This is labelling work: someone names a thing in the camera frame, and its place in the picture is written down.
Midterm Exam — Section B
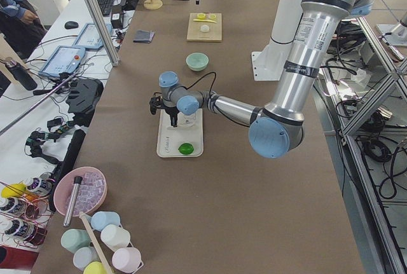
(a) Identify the aluminium frame post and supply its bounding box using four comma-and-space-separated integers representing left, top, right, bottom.
85, 0, 120, 67

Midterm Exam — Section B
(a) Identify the person in blue jacket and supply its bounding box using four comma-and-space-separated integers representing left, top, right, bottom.
1, 0, 46, 59

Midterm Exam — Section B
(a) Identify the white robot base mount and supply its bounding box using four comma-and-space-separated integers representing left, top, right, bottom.
251, 0, 303, 81

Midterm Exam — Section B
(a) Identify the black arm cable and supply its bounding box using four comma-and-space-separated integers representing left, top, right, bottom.
183, 71, 217, 92

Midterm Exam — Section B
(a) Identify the mint green bowl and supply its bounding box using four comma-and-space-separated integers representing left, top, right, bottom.
186, 52, 209, 72

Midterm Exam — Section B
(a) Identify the light blue cup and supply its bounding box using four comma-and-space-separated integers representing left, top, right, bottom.
91, 211, 121, 231

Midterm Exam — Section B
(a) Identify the blue teach pendant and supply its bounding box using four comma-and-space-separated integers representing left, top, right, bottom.
72, 23, 103, 50
38, 46, 86, 78

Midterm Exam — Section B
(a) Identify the cream rabbit tray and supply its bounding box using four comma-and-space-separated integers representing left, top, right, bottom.
156, 109, 204, 158

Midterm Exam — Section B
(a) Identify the yellow cup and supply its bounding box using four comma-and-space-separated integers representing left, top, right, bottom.
83, 261, 107, 274

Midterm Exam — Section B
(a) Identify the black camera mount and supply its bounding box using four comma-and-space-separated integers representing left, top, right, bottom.
149, 92, 165, 115

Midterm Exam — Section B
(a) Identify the white cup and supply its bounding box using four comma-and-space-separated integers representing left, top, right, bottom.
100, 224, 130, 252

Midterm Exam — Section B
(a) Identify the black water bottle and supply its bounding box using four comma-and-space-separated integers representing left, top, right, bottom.
3, 57, 38, 91

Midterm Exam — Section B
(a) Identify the pink cup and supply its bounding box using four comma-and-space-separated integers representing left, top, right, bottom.
112, 247, 142, 273

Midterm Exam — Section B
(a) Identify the metal tube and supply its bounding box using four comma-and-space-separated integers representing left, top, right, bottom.
62, 176, 83, 228

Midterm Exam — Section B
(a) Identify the folded grey cloth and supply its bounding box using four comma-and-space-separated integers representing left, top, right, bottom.
133, 30, 155, 43

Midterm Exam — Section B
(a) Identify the green lime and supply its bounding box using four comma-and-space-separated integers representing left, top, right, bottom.
178, 142, 195, 155

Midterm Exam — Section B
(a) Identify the bamboo cutting board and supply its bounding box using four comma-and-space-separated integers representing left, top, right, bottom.
186, 13, 223, 42

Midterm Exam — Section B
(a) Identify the yellow plastic knife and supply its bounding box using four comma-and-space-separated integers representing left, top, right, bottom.
193, 18, 217, 24

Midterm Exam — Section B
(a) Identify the mint green cup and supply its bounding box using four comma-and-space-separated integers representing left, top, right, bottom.
60, 229, 91, 254

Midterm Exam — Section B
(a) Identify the pink bowl with cubes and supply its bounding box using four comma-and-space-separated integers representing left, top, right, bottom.
53, 167, 107, 217

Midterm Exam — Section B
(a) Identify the black computer mouse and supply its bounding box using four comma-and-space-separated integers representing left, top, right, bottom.
64, 21, 79, 30

